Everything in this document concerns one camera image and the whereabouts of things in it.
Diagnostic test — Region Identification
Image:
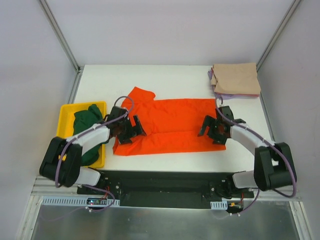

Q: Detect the yellow plastic bin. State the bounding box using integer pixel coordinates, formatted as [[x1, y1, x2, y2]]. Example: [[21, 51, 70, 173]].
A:
[[56, 101, 107, 169]]

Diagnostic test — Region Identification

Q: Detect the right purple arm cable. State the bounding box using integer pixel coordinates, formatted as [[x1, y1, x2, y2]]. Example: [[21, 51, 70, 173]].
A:
[[214, 96, 299, 218]]

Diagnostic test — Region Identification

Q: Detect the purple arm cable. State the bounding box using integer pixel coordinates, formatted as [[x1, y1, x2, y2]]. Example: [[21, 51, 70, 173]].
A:
[[214, 96, 299, 218], [54, 96, 136, 213]]

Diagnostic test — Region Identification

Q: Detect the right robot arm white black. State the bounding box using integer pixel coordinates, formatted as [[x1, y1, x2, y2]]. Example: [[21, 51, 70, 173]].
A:
[[198, 106, 297, 198]]

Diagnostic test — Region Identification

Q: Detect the folded tan t-shirt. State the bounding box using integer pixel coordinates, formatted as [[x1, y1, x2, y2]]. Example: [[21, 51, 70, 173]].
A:
[[212, 62, 261, 96]]

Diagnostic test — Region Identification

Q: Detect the aluminium frame post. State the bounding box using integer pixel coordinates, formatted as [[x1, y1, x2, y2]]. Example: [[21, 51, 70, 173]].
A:
[[256, 0, 303, 72], [38, 0, 85, 74]]

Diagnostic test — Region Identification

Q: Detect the right aluminium frame post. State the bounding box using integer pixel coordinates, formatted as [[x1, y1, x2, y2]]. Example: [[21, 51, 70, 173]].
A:
[[256, 0, 303, 72]]

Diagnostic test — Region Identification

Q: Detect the green t-shirt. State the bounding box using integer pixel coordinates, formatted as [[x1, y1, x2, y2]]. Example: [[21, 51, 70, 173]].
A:
[[73, 104, 103, 167]]

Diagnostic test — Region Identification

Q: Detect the folded lavender t-shirt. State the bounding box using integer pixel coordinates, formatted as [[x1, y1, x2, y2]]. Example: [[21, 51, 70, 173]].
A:
[[207, 67, 241, 100]]

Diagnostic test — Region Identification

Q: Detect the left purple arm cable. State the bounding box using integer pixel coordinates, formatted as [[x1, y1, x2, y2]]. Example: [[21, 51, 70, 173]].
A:
[[54, 96, 136, 213]]

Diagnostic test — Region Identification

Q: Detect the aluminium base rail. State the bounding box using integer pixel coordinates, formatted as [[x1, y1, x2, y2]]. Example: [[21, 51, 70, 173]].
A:
[[31, 175, 302, 201]]

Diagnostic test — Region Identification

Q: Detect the folded pink t-shirt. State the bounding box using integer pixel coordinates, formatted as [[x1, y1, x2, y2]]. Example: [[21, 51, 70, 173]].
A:
[[247, 94, 260, 99]]

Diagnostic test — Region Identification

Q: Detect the left aluminium frame post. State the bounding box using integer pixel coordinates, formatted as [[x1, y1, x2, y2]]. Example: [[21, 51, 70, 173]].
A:
[[38, 0, 85, 74]]

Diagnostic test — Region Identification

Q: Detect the right white cable duct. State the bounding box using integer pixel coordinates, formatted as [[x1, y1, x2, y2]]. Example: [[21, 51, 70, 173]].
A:
[[210, 200, 228, 211]]

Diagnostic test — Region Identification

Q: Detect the left white cable duct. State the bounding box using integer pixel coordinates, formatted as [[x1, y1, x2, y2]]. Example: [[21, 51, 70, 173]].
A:
[[42, 196, 120, 208]]

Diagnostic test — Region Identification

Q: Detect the orange t-shirt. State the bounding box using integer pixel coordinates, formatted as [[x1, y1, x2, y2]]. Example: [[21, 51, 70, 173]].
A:
[[112, 87, 226, 156]]

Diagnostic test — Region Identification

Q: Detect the white cable duct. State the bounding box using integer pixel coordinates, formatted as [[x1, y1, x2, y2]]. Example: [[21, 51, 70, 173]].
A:
[[42, 196, 120, 208], [210, 200, 228, 211]]

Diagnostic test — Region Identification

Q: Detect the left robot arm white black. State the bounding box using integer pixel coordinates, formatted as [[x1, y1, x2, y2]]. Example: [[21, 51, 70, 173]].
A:
[[39, 106, 146, 195]]

